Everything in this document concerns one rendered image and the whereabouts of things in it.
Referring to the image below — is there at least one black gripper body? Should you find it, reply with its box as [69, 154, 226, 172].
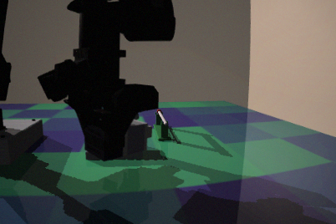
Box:
[68, 40, 159, 115]

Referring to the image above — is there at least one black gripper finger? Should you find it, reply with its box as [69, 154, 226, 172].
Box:
[63, 98, 103, 134]
[93, 109, 140, 156]

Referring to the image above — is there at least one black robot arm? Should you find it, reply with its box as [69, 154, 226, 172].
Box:
[0, 0, 176, 102]

